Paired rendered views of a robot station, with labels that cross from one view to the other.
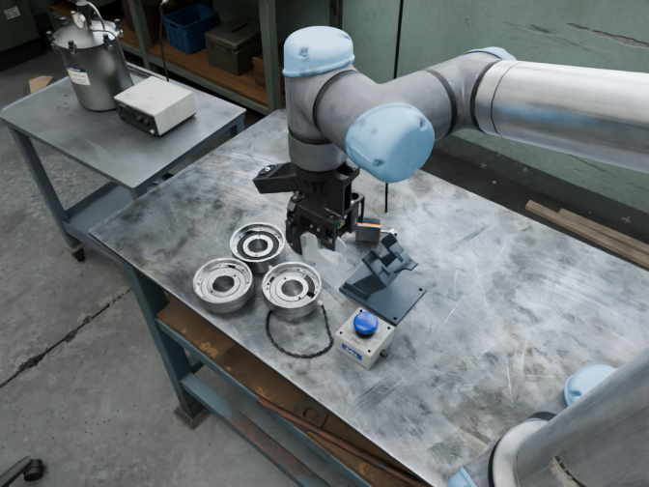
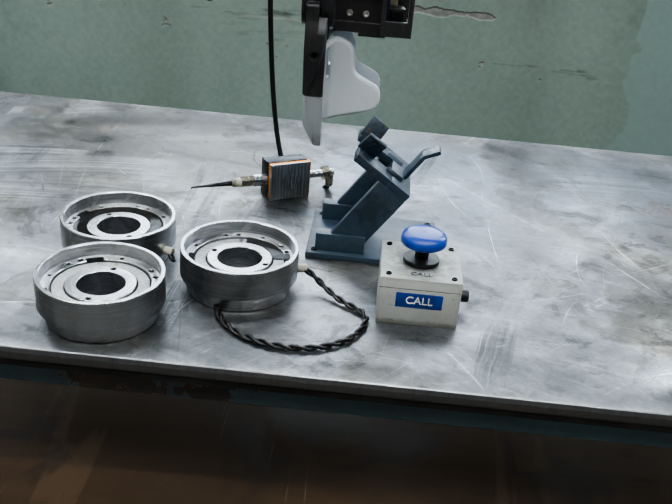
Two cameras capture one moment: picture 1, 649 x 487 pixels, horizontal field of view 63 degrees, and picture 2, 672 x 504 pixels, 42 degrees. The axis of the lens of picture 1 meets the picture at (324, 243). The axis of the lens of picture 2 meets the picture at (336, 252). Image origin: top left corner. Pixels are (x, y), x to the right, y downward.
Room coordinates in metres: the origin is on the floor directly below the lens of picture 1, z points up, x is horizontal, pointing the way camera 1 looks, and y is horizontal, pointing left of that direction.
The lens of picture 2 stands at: (0.00, 0.40, 1.20)
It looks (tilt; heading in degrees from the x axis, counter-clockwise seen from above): 27 degrees down; 323
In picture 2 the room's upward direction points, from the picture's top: 5 degrees clockwise
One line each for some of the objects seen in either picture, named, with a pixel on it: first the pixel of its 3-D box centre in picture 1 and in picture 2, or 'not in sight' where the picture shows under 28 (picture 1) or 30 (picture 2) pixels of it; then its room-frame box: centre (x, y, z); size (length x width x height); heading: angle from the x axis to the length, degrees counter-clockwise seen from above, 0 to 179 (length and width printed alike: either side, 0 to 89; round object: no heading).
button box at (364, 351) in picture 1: (366, 339); (424, 282); (0.49, -0.07, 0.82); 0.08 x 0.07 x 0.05; 52
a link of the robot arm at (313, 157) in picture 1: (320, 141); not in sight; (0.54, 0.01, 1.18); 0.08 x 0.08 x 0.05
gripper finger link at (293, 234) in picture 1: (299, 228); (316, 35); (0.53, 0.03, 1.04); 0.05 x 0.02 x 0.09; 143
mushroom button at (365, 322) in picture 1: (365, 329); (421, 256); (0.49, -0.07, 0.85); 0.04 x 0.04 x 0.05
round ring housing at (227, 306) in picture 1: (224, 286); (101, 292); (0.60, 0.18, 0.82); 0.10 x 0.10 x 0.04
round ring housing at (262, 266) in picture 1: (258, 248); (119, 233); (0.70, 0.13, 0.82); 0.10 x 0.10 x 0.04
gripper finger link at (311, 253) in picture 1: (315, 254); (341, 96); (0.52, 0.01, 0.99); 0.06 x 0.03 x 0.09; 53
